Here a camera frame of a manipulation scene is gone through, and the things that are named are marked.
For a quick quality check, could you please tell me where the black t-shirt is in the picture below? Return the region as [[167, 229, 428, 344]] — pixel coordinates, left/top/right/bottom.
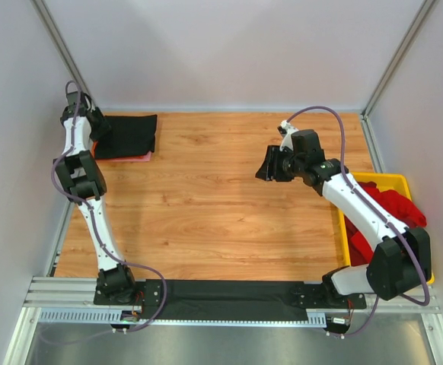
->
[[94, 114, 158, 160]]

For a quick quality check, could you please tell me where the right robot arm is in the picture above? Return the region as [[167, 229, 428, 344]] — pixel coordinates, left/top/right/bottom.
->
[[256, 122, 432, 300]]

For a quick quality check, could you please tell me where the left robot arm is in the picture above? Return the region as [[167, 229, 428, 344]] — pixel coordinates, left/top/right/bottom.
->
[[51, 91, 135, 305]]

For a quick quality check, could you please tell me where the yellow plastic bin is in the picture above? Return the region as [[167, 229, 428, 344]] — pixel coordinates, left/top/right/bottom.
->
[[337, 172, 413, 266]]

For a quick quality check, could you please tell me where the red t-shirt in bin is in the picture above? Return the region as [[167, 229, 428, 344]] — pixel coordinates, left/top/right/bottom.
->
[[344, 181, 427, 266]]

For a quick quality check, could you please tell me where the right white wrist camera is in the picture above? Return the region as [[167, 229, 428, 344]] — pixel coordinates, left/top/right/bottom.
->
[[278, 120, 299, 151]]

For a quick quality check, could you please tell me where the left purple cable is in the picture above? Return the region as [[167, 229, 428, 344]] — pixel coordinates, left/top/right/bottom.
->
[[49, 80, 168, 335]]

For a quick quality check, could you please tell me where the purple cable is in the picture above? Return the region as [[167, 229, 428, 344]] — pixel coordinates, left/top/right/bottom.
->
[[285, 105, 432, 339], [49, 80, 168, 335]]

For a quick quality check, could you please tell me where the left aluminium frame post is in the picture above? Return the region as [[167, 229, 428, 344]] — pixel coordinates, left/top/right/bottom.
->
[[30, 0, 97, 107]]

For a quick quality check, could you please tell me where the aluminium frame post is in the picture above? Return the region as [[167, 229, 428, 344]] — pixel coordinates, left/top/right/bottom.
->
[[30, 0, 97, 107], [361, 0, 438, 120]]

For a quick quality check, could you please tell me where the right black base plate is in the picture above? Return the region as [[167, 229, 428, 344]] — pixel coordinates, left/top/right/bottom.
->
[[289, 282, 367, 309]]

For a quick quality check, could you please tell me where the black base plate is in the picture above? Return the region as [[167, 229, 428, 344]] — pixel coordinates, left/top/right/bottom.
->
[[93, 279, 164, 306], [289, 282, 367, 309]]

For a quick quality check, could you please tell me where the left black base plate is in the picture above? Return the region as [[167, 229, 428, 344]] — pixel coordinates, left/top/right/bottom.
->
[[93, 279, 164, 306]]

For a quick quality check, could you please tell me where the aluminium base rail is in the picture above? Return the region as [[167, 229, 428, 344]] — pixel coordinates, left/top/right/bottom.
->
[[24, 278, 440, 328]]

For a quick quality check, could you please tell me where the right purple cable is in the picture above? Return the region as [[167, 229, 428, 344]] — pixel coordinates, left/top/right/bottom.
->
[[285, 105, 432, 339]]

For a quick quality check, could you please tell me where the right aluminium frame post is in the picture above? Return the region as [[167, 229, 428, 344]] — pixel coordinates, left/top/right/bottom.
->
[[361, 0, 438, 120]]

